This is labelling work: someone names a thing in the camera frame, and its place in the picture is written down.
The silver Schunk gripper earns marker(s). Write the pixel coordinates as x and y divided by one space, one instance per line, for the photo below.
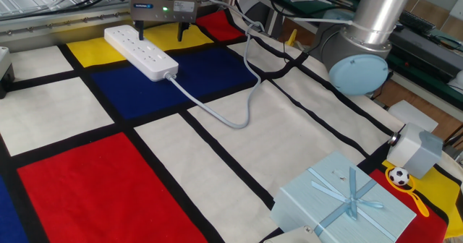
159 15

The white power strip with buttons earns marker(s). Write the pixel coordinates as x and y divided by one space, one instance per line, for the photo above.
144 53

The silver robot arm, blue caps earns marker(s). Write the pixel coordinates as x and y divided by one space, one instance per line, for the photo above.
356 74

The small yellow object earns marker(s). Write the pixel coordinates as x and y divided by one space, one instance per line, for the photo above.
291 38

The white box with black base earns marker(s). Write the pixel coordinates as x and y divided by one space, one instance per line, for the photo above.
4 66

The colour block patterned cloth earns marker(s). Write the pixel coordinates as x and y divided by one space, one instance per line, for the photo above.
108 185

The light blue ribboned gift box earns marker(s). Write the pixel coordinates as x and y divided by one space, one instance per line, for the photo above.
325 207

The white foam pad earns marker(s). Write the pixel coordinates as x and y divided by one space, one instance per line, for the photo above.
410 114

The grey push button box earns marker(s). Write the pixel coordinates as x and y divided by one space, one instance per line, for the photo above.
412 149

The yellow paddle with soccer ball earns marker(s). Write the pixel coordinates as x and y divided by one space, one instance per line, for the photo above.
399 176

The aluminium table rail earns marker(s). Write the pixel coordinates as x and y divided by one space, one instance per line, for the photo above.
36 37

